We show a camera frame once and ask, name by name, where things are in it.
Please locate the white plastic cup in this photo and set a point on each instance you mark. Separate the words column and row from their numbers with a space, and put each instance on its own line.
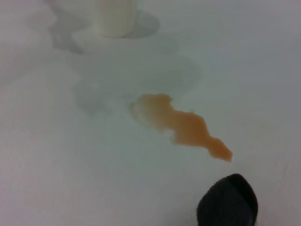
column 113, row 16

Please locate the dark blue rag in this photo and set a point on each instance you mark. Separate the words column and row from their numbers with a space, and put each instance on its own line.
column 225, row 202

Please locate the brown water stain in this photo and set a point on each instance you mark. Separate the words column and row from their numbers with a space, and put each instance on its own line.
column 185, row 122

